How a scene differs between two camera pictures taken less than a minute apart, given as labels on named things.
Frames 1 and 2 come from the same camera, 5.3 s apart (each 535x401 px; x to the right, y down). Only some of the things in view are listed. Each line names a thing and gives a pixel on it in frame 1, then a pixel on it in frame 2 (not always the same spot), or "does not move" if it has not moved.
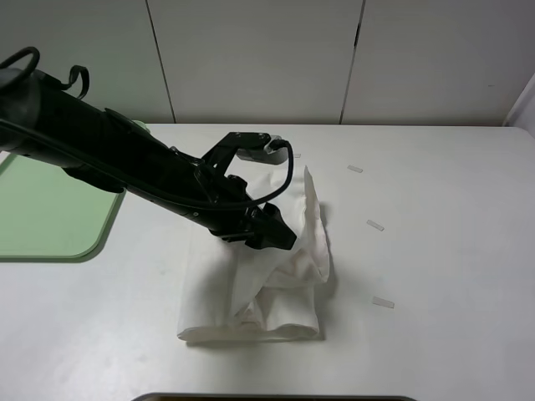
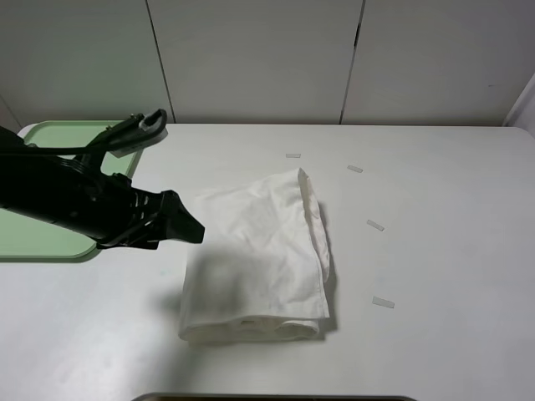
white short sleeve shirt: (236, 292) does not move
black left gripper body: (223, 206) to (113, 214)
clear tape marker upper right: (354, 169) does not move
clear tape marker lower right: (377, 301) does not move
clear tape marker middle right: (374, 225) does not move
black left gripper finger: (272, 233) to (180, 225)
